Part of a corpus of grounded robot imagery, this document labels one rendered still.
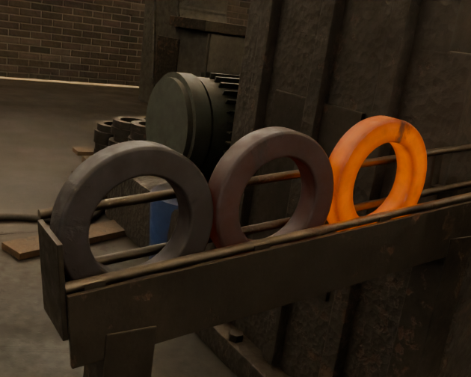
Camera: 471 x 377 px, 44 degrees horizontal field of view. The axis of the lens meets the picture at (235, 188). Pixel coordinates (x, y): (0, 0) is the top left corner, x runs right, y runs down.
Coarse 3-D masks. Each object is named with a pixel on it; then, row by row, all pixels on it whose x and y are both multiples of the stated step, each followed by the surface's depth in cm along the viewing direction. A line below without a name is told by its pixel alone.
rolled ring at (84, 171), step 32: (96, 160) 59; (128, 160) 60; (160, 160) 62; (64, 192) 59; (96, 192) 59; (192, 192) 65; (64, 224) 58; (192, 224) 67; (64, 256) 59; (160, 256) 68
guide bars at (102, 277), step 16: (400, 208) 83; (416, 208) 84; (432, 208) 86; (336, 224) 77; (352, 224) 78; (256, 240) 70; (272, 240) 71; (288, 240) 72; (192, 256) 66; (208, 256) 67; (224, 256) 68; (112, 272) 61; (128, 272) 62; (144, 272) 62; (80, 288) 59
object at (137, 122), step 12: (108, 120) 302; (120, 120) 270; (132, 120) 281; (144, 120) 260; (96, 132) 289; (108, 132) 288; (120, 132) 268; (132, 132) 249; (144, 132) 245; (96, 144) 292; (108, 144) 275; (84, 156) 289
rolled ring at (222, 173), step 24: (240, 144) 69; (264, 144) 68; (288, 144) 70; (312, 144) 72; (216, 168) 69; (240, 168) 67; (312, 168) 74; (216, 192) 68; (240, 192) 68; (312, 192) 76; (216, 216) 68; (312, 216) 76; (216, 240) 70; (240, 240) 71
